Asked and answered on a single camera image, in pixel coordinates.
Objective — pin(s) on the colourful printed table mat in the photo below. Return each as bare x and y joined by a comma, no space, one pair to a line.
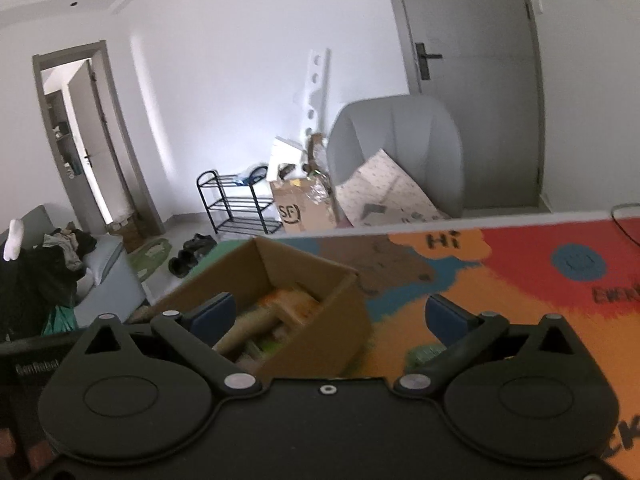
525,285

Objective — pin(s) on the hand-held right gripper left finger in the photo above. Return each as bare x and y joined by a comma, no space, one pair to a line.
215,312

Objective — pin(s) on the black shoe rack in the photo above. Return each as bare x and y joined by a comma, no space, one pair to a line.
235,202

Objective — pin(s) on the white soft item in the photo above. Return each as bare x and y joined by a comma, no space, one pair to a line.
13,240

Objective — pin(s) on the white perforated board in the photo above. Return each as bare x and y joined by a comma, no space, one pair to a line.
315,90

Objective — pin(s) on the white inner door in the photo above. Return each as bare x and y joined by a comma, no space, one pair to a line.
87,135

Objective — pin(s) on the dark clothes pile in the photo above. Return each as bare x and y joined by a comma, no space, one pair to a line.
40,275

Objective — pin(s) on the dotted white sheet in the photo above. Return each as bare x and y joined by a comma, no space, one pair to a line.
385,190

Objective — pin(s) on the small brown basket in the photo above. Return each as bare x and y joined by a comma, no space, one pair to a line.
125,232

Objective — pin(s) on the black shoe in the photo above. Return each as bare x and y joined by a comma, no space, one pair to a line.
181,266
200,244

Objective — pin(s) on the grey sofa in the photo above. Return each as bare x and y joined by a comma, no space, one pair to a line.
107,280

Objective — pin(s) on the grey armchair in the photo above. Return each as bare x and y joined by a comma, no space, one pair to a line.
395,130

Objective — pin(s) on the pale green snack packet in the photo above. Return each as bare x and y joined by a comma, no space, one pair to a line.
267,349

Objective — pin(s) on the grey door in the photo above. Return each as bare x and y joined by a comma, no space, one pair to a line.
475,85

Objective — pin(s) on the green floor rug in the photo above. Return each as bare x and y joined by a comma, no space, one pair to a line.
150,257

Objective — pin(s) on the brown paper tube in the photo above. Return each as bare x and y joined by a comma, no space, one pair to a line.
250,330

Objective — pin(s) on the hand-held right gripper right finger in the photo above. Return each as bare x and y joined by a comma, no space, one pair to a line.
444,317

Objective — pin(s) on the orange snack packet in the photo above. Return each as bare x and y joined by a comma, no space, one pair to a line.
290,304

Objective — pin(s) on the green plastic bag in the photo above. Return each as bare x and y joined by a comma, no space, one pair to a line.
60,321

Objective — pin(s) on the printed logo cardboard box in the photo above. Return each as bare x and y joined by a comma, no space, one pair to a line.
300,210

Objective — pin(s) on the white flat boxes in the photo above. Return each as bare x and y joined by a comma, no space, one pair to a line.
286,155

